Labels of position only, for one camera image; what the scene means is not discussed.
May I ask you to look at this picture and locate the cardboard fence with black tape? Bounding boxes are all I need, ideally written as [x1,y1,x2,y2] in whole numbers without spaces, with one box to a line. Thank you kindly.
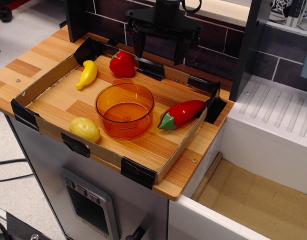
[11,38,233,189]

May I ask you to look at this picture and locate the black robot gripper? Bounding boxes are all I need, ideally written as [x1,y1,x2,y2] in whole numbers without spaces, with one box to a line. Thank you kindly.
[125,0,204,66]

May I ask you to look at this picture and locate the white toy sink unit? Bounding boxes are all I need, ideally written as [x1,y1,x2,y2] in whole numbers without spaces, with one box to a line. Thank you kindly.
[168,76,307,240]

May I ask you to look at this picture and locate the grey toy oven front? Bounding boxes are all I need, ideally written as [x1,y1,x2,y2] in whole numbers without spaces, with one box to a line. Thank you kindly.
[8,118,169,240]

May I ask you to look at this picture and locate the yellow toy banana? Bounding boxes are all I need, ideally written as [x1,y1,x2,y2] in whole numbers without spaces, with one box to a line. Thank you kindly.
[75,60,98,90]

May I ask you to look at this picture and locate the red toy strawberry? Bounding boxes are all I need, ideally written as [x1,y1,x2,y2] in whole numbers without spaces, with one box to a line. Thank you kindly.
[109,50,136,77]

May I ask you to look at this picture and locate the black caster wheel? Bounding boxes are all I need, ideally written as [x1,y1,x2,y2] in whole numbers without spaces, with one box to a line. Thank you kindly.
[0,6,13,23]

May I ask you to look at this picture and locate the orange transparent plastic pot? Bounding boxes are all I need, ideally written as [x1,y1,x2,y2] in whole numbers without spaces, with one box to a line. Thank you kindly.
[94,78,155,139]

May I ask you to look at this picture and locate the yellow toy potato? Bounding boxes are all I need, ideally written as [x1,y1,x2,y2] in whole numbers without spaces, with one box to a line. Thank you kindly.
[69,117,101,143]

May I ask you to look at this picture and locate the black floor cable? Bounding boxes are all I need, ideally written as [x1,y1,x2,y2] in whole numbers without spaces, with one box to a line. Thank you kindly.
[0,158,34,205]

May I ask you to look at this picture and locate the red toy chili pepper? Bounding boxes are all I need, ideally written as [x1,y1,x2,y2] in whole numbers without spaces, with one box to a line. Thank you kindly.
[157,100,207,130]

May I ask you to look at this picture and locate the dark grey vertical post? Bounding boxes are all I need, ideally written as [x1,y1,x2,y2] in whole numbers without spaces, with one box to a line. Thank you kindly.
[229,0,273,102]

